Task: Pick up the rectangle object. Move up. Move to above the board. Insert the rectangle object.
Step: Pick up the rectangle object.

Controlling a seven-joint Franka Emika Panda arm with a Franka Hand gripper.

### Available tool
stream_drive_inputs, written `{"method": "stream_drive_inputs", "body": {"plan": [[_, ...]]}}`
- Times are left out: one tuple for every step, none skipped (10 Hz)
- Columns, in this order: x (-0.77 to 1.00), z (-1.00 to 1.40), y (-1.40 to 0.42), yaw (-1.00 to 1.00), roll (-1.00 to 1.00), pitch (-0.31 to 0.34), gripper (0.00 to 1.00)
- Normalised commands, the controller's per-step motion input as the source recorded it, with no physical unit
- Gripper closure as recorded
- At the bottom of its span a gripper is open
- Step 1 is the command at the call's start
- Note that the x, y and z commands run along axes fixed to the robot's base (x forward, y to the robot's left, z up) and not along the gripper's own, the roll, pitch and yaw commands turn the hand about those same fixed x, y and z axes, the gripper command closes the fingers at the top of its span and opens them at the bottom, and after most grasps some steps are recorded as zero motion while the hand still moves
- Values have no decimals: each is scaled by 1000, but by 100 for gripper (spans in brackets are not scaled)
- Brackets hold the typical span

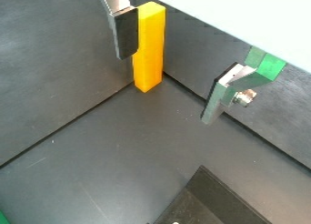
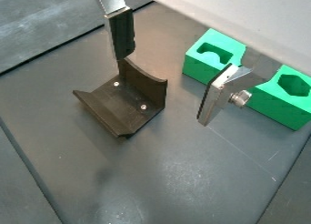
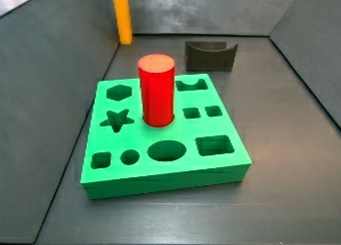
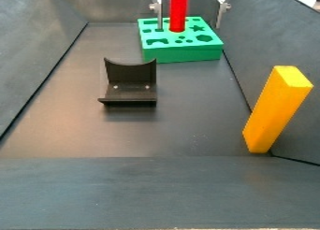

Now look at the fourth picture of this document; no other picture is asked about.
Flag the yellow rectangular block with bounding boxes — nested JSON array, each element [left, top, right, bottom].
[[242, 65, 313, 153]]

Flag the green foam shape board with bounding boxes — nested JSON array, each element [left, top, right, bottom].
[[138, 16, 224, 64]]

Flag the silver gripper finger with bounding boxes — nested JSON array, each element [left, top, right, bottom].
[[149, 0, 162, 29], [216, 0, 232, 29]]

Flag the red cylinder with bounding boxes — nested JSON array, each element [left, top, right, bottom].
[[169, 0, 187, 33]]

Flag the black curved holder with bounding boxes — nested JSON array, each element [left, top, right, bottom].
[[98, 58, 158, 105]]

